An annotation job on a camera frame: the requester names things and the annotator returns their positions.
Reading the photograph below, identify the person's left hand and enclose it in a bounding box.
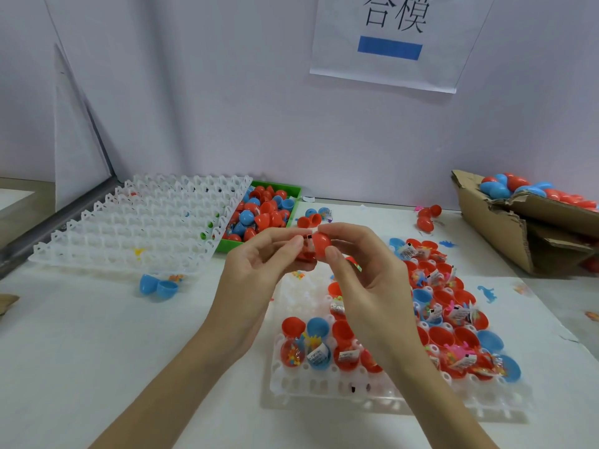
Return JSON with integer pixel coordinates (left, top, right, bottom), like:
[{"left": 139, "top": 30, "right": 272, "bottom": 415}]
[{"left": 198, "top": 227, "right": 308, "bottom": 365}]

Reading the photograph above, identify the person's right hand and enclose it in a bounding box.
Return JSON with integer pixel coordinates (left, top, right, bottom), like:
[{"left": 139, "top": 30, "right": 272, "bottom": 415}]
[{"left": 318, "top": 222, "right": 436, "bottom": 375}]

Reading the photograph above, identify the blue egg shell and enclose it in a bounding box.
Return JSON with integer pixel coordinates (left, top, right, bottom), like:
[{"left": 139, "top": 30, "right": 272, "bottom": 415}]
[{"left": 139, "top": 273, "right": 181, "bottom": 300}]

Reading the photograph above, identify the clear plastic egg tray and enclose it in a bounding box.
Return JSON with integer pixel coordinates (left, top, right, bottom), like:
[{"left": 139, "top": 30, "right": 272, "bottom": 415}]
[
  {"left": 28, "top": 173, "right": 254, "bottom": 277},
  {"left": 270, "top": 236, "right": 533, "bottom": 415}
]

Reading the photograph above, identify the small capsule cluster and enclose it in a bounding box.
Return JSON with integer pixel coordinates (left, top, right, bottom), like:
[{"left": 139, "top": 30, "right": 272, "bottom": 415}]
[{"left": 296, "top": 206, "right": 333, "bottom": 229}]

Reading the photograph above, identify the cardboard box of capsules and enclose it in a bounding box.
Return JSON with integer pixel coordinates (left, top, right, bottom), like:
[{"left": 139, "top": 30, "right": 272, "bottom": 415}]
[{"left": 451, "top": 170, "right": 599, "bottom": 277}]

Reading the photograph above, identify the pile of finished eggs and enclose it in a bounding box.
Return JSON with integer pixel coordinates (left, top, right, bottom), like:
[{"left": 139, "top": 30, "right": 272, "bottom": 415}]
[{"left": 478, "top": 173, "right": 599, "bottom": 211}]

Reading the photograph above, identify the person's left forearm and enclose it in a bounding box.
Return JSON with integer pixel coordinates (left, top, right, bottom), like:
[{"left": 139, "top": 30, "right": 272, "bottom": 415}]
[{"left": 89, "top": 336, "right": 245, "bottom": 449}]

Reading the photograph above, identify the person's right forearm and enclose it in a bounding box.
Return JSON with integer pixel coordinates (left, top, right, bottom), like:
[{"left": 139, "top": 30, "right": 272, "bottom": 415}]
[{"left": 388, "top": 350, "right": 497, "bottom": 449}]

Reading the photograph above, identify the green plastic tray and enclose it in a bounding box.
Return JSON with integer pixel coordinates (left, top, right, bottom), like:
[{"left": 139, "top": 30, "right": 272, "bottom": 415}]
[{"left": 215, "top": 180, "right": 304, "bottom": 255}]

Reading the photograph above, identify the clear triangular panel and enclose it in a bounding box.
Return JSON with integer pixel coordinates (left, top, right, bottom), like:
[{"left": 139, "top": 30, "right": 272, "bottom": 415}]
[{"left": 53, "top": 44, "right": 115, "bottom": 211}]

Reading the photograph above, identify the white paper sign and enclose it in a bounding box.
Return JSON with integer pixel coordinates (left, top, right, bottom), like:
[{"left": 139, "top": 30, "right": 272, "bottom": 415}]
[{"left": 309, "top": 0, "right": 497, "bottom": 94}]

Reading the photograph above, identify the grey metal rail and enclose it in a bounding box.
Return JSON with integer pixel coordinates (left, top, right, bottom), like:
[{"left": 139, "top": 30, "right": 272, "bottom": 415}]
[{"left": 0, "top": 177, "right": 121, "bottom": 277}]

